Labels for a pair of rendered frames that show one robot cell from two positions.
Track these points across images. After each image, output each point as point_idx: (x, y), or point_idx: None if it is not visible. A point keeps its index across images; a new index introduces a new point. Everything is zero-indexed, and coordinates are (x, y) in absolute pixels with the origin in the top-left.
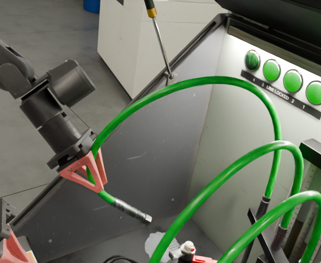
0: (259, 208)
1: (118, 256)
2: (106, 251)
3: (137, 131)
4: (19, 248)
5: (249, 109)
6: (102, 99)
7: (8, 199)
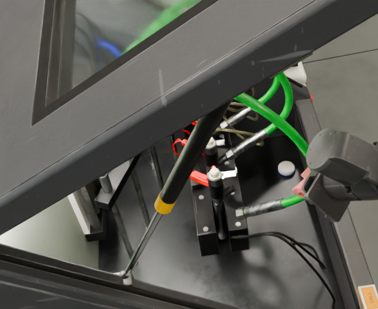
0: (110, 182)
1: (274, 233)
2: None
3: None
4: None
5: (30, 221)
6: None
7: None
